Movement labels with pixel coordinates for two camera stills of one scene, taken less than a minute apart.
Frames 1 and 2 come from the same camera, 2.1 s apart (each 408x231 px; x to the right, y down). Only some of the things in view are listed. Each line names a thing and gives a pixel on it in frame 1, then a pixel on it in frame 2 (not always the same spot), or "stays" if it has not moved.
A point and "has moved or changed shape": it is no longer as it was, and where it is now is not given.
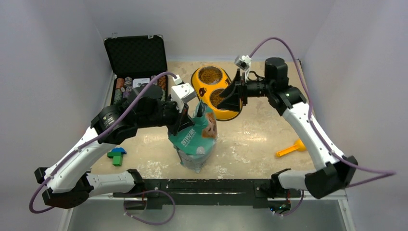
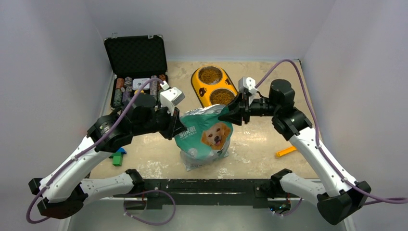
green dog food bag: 195,145 has moved or changed shape
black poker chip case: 135,61 stays
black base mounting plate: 211,191 stays
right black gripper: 232,92 -> 233,114
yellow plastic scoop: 299,146 stays
